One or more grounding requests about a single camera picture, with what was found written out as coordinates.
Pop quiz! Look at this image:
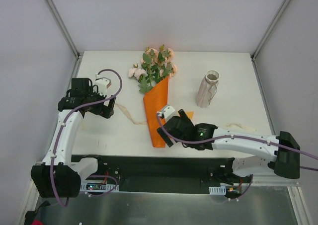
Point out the cream printed ribbon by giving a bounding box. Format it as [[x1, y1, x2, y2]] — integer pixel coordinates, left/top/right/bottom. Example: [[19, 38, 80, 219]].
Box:
[[115, 103, 257, 133]]

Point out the orange wrapping paper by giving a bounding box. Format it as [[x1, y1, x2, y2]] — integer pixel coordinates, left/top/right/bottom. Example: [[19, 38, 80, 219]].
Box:
[[142, 75, 195, 149]]

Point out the pink flower stem three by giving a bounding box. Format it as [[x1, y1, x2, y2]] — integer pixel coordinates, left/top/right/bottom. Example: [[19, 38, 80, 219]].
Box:
[[128, 64, 150, 87]]

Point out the pink flower stem one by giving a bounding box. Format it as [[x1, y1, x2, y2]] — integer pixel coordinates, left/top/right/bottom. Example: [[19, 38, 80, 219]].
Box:
[[149, 45, 178, 86]]

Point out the pink flower stem two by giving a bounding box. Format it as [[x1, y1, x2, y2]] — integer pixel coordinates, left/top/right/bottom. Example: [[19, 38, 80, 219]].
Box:
[[141, 48, 159, 86]]

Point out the pink flower stem four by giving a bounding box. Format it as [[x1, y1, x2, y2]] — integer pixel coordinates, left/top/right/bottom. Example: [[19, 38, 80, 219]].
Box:
[[156, 62, 177, 83]]

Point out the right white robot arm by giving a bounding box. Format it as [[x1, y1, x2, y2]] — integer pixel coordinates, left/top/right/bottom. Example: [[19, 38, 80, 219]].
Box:
[[156, 106, 300, 183]]

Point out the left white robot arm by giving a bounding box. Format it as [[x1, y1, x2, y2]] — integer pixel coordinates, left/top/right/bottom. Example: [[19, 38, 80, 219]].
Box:
[[31, 76, 115, 198]]

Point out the white ribbed ceramic vase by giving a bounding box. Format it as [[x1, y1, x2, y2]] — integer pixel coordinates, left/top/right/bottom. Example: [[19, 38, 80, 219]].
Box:
[[195, 70, 220, 108]]

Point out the right controller board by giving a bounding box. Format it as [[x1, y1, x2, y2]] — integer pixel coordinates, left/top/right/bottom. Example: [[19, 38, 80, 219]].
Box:
[[208, 185, 241, 196]]

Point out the controller board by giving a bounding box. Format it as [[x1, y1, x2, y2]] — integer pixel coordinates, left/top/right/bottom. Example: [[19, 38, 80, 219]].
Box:
[[80, 182, 119, 193], [208, 185, 241, 196]]

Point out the left controller board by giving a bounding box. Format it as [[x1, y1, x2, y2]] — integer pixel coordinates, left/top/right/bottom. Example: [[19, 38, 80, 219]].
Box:
[[80, 182, 119, 193]]

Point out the red object bottom left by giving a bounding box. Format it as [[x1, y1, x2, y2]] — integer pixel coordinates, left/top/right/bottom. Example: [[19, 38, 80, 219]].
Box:
[[31, 220, 44, 225]]

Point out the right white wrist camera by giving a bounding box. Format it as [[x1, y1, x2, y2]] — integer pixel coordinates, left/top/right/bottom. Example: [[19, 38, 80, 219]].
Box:
[[159, 104, 177, 122]]

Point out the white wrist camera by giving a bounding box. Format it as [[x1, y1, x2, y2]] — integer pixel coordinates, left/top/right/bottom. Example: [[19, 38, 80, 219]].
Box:
[[159, 104, 177, 122], [95, 77, 111, 96]]

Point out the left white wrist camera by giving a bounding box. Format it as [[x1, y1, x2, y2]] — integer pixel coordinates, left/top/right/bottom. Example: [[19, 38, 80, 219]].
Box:
[[95, 77, 111, 96]]

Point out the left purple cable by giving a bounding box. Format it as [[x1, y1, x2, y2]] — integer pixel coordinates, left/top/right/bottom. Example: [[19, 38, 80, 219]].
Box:
[[49, 69, 123, 208]]

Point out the purple cable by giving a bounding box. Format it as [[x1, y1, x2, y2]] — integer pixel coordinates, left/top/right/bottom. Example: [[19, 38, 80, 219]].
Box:
[[49, 69, 123, 208], [156, 112, 318, 171]]

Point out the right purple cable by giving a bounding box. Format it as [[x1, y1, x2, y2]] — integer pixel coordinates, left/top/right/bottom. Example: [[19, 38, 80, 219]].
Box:
[[156, 112, 318, 171]]

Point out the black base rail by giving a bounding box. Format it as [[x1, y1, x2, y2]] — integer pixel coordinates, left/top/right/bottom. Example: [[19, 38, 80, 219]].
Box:
[[69, 154, 254, 194]]

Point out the left aluminium frame post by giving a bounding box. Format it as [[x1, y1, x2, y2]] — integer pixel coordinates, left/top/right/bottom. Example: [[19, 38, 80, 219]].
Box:
[[37, 0, 82, 60]]

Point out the aluminium frame post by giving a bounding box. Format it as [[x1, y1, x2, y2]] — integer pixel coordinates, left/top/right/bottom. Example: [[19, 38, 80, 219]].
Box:
[[37, 0, 82, 60], [250, 0, 301, 61]]

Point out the right aluminium frame post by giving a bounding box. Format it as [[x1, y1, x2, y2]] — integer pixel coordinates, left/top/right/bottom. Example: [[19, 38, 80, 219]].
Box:
[[250, 0, 301, 61]]

